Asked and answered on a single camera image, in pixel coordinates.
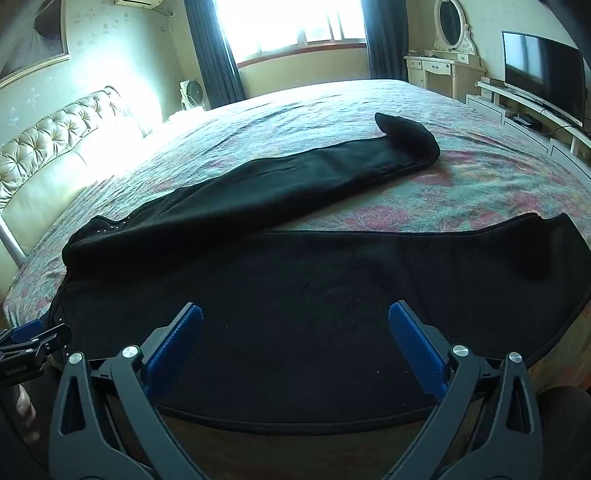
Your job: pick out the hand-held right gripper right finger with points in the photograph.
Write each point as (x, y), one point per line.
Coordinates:
(415, 346)

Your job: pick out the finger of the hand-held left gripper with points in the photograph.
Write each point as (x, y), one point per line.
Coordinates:
(28, 332)

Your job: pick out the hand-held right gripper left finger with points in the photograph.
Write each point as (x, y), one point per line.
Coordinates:
(175, 350)

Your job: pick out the black pants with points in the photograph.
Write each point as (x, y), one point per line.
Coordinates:
(277, 300)

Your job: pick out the person's left hand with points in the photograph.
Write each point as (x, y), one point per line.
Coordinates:
(25, 410)

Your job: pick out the grey metal bed leg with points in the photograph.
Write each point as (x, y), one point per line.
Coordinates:
(11, 242)

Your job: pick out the person's dark clothed leg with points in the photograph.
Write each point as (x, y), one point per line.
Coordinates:
(568, 420)

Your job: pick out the cream tufted headboard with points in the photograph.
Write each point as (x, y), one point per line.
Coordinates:
(60, 143)

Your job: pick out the floral bed blanket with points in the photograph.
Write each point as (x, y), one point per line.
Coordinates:
(323, 124)

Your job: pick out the black set-top box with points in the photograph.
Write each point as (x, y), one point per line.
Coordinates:
(523, 121)

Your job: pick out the white fan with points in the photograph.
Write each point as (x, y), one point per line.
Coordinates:
(191, 94)

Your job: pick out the white television stand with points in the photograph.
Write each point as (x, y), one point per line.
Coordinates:
(503, 99)

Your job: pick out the cream dressing table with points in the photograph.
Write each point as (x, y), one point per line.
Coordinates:
(438, 69)

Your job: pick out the dark blue curtain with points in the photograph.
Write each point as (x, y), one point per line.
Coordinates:
(214, 55)
(383, 37)

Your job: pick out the black flat television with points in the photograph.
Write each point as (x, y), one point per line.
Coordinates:
(540, 74)

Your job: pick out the oval vanity mirror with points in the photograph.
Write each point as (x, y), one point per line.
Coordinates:
(450, 23)

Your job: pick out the window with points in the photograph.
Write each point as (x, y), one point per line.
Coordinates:
(291, 23)

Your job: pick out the white air conditioner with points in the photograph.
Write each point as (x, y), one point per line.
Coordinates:
(138, 2)

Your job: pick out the framed wall picture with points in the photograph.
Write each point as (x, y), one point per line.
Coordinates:
(27, 37)

